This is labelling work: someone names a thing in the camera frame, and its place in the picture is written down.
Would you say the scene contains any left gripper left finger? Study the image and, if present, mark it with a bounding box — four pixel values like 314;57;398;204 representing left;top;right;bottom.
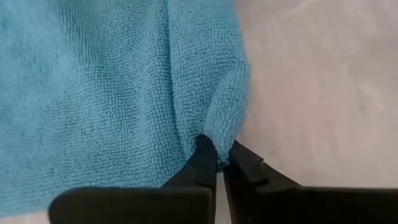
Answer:
47;134;218;224

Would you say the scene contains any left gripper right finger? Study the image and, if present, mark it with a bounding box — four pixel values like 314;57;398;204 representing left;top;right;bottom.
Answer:
222;139;398;224

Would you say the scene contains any blue terry towel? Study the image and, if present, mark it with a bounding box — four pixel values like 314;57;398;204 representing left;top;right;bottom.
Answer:
0;0;251;218

